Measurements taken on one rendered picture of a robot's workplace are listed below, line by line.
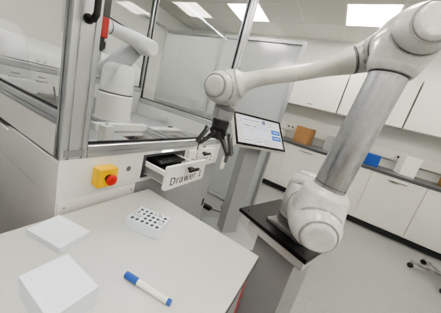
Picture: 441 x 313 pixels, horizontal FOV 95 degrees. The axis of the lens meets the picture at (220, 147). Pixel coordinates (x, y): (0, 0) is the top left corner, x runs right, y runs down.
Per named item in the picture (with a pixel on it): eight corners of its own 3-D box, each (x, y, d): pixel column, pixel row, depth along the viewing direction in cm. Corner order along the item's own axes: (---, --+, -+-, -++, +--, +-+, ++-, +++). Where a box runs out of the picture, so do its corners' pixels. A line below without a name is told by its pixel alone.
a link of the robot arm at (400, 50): (318, 233, 81) (334, 275, 60) (279, 216, 83) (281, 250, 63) (429, 31, 62) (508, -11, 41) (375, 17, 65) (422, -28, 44)
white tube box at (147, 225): (168, 226, 75) (170, 217, 74) (156, 240, 66) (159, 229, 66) (139, 214, 77) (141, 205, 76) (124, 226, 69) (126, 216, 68)
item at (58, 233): (89, 235, 61) (90, 230, 61) (59, 253, 53) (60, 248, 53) (58, 218, 64) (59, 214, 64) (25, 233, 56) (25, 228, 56)
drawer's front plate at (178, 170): (202, 178, 112) (207, 159, 109) (163, 191, 86) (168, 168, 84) (199, 176, 112) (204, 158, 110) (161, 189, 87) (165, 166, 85)
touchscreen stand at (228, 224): (258, 251, 190) (294, 149, 168) (215, 256, 171) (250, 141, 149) (235, 219, 234) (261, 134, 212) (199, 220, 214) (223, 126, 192)
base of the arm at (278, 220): (324, 233, 95) (328, 223, 94) (299, 245, 81) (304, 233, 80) (291, 212, 108) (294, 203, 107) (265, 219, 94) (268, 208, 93)
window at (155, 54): (214, 137, 144) (253, -13, 123) (85, 143, 69) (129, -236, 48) (214, 137, 144) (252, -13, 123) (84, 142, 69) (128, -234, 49)
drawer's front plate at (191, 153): (212, 161, 145) (216, 147, 143) (186, 168, 120) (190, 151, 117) (210, 161, 146) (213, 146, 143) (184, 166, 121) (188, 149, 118)
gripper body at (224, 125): (233, 122, 91) (228, 141, 94) (218, 117, 95) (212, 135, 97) (226, 121, 85) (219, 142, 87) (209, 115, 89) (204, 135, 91)
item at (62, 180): (215, 161, 154) (220, 144, 151) (55, 202, 65) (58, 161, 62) (134, 126, 196) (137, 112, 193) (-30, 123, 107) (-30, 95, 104)
